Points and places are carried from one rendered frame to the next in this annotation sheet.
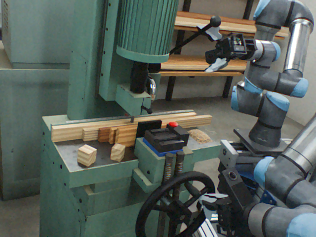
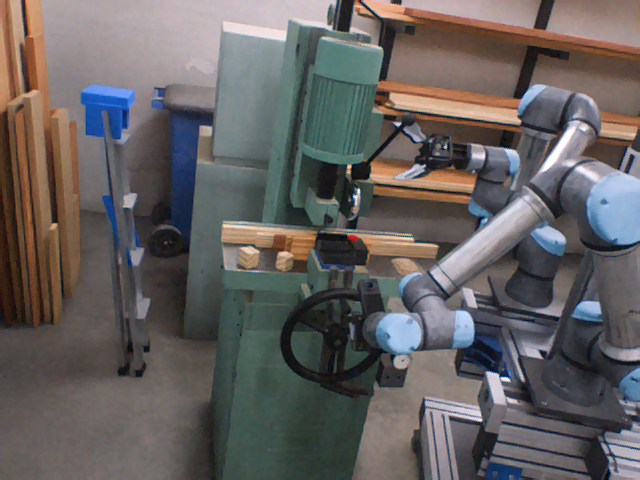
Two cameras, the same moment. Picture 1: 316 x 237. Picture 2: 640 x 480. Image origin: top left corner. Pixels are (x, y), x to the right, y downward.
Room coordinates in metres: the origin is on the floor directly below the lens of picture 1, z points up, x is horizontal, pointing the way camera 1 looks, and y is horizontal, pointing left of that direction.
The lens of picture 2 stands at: (-0.51, -0.50, 1.63)
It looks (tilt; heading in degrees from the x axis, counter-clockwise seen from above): 23 degrees down; 20
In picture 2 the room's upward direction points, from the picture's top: 10 degrees clockwise
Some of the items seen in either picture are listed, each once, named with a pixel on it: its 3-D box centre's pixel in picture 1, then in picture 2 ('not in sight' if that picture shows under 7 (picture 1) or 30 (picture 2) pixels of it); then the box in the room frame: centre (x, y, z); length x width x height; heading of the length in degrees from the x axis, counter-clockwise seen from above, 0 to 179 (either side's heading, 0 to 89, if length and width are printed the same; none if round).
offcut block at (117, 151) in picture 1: (117, 152); (284, 261); (0.86, 0.09, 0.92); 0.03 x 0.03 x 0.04; 78
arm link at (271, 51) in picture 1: (263, 52); (495, 162); (1.17, -0.36, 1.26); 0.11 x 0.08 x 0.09; 126
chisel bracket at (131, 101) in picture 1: (132, 100); (321, 208); (1.06, 0.08, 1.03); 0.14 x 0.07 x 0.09; 36
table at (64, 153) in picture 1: (147, 155); (326, 275); (0.97, 0.00, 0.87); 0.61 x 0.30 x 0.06; 126
